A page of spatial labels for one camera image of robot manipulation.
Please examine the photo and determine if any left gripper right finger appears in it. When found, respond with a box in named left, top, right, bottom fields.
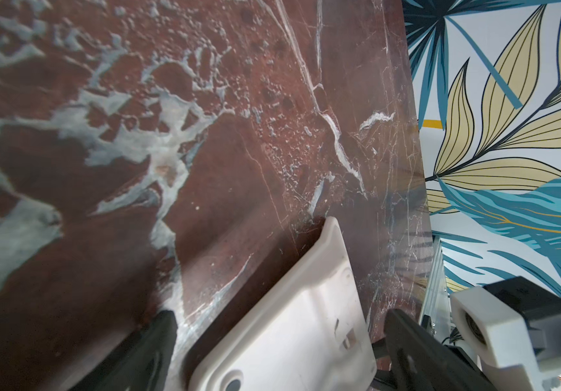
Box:
left=382, top=309, right=495, bottom=390

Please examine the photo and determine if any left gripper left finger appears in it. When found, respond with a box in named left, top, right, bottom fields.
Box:
left=72, top=311, right=178, bottom=390

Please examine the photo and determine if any pink calculator face down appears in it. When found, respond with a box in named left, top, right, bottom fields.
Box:
left=189, top=218, right=377, bottom=391

